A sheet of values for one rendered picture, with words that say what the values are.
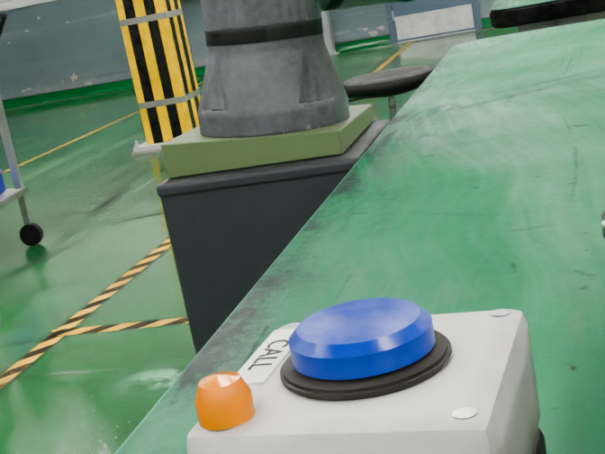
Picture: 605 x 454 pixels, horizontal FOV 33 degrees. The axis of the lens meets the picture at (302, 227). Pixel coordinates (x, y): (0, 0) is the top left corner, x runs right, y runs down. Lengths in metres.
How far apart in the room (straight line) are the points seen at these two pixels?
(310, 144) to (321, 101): 0.05
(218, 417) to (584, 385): 0.18
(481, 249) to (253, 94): 0.43
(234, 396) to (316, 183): 0.68
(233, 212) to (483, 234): 0.40
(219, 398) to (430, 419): 0.05
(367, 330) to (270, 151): 0.70
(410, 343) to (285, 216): 0.69
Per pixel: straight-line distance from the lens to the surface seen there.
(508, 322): 0.30
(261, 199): 0.96
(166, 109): 6.79
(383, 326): 0.27
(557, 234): 0.59
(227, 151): 0.97
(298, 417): 0.26
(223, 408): 0.26
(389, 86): 3.46
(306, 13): 0.99
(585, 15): 2.55
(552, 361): 0.43
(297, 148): 0.96
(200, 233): 0.98
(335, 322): 0.28
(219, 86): 1.00
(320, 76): 0.99
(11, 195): 4.56
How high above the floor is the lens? 0.95
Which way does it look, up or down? 14 degrees down
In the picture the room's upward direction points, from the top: 11 degrees counter-clockwise
